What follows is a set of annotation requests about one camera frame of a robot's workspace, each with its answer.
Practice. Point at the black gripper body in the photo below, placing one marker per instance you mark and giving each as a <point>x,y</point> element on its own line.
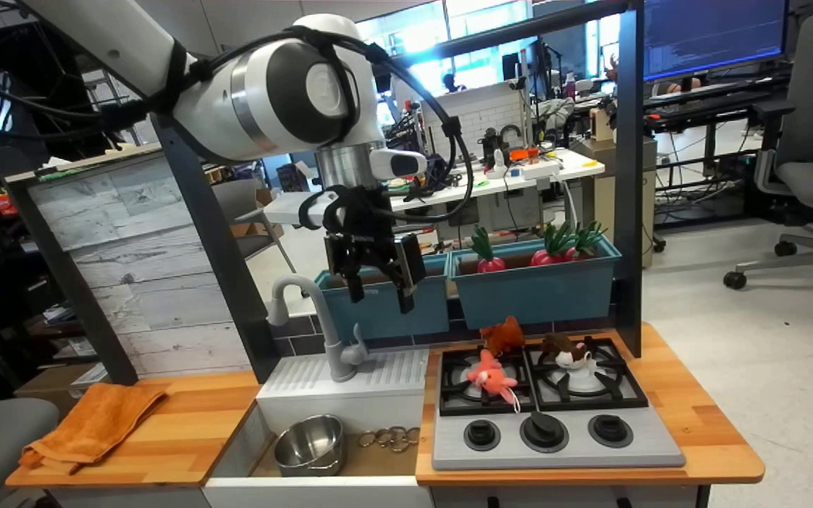
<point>361,231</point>

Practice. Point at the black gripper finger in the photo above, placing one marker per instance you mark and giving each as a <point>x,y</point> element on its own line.
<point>358,285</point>
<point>406,289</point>

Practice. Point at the pink plush doll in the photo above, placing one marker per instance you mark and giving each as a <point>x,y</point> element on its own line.
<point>489,375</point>

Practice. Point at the orange towel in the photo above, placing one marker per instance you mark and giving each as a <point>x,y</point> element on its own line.
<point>100,420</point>

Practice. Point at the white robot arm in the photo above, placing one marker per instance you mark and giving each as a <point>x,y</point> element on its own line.
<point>309,89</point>

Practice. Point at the silver metal pot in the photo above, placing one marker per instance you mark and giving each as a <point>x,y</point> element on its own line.
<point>313,447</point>

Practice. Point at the left teal planter bin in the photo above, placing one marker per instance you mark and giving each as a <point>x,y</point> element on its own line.
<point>380,313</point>

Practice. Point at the teal planter bin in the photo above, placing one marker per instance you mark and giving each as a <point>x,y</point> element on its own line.
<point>380,313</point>
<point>533,293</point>

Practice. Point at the grey toy faucet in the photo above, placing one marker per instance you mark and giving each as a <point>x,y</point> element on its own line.
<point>344,357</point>

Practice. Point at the orange plush doll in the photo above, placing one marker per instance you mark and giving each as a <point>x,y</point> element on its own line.
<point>505,343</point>

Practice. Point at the right teal planter bin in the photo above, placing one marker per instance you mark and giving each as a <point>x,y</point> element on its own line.
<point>533,293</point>

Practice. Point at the white toy sink basin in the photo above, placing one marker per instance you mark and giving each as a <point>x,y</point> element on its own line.
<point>380,417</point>

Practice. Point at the white cluttered work table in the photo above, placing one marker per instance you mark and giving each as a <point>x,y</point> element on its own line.
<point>502,199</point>

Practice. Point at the left stove knob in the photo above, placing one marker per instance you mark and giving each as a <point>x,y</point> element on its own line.
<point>482,434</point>

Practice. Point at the stove knob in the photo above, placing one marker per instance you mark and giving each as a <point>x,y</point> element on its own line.
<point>612,430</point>
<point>543,431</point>
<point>482,434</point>

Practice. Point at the brown white plush doll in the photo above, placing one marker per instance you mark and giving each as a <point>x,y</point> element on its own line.
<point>564,351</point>

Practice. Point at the middle stove knob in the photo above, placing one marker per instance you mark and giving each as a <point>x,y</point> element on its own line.
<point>543,431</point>

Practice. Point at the grey toy stove top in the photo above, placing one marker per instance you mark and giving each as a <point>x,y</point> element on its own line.
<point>602,385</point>

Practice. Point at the grey wood backsplash panel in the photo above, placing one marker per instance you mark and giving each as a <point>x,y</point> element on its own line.
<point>138,247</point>

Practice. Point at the right stove knob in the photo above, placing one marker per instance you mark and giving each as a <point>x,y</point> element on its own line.
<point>612,430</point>

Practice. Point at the blue computer monitor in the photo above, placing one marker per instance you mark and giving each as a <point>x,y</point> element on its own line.
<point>702,35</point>

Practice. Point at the metal ring set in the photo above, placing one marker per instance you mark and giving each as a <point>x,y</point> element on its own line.
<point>397,439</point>

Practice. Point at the black metal frame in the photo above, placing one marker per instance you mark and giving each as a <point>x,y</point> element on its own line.
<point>187,138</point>

